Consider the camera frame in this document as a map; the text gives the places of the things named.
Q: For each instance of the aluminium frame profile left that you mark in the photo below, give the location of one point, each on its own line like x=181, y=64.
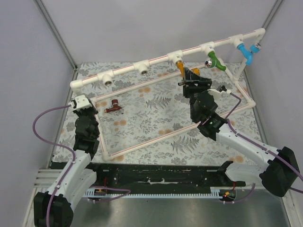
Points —
x=54, y=30

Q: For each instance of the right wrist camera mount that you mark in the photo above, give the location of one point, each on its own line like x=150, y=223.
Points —
x=217, y=93

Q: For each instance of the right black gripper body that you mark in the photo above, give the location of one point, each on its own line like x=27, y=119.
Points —
x=195, y=84

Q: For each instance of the brown water faucet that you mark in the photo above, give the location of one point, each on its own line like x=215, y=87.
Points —
x=115, y=107

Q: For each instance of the orange water faucet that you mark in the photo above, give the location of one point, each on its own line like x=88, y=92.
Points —
x=180, y=66

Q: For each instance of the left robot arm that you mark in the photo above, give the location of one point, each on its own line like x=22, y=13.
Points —
x=55, y=207

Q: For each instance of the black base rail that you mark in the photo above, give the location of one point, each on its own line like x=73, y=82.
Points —
x=151, y=177

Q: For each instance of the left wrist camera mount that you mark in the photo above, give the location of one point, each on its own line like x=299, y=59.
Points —
x=80, y=102

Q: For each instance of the aluminium frame profile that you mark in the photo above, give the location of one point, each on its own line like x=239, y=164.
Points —
x=54, y=30
x=272, y=13

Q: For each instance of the blue water faucet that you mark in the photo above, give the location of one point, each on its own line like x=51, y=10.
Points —
x=248, y=53

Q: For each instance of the white slotted cable duct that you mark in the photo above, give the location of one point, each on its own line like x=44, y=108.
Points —
x=208, y=193

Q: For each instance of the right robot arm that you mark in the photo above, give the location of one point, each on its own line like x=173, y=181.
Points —
x=276, y=169

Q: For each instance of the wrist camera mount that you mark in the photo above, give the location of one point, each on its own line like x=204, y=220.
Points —
x=217, y=93
x=80, y=102

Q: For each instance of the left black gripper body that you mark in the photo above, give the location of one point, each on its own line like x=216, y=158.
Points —
x=88, y=110

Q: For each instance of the aluminium frame profile right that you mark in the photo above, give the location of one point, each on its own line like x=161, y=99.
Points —
x=272, y=13

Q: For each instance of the white PVC pipe frame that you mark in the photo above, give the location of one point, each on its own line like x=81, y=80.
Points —
x=143, y=66

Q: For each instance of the green water faucet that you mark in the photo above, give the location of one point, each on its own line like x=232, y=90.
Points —
x=213, y=62

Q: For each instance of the floral patterned table mat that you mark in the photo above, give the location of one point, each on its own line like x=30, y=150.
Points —
x=156, y=110

